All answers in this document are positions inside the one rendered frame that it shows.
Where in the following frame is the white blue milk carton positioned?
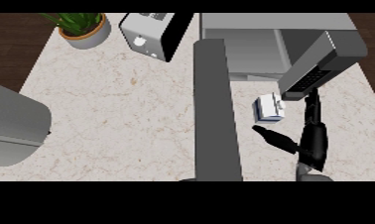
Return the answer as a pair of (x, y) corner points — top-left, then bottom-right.
(252, 92), (286, 125)

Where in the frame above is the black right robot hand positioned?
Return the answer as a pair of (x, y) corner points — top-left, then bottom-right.
(251, 87), (329, 172)

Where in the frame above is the silver black toaster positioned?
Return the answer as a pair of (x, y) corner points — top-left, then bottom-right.
(118, 13), (196, 63)

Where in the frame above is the green plant in grey pot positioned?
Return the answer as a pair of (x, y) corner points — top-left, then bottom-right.
(38, 13), (112, 51)

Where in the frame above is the grey microwave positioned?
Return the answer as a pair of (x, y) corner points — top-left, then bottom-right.
(199, 13), (369, 102)

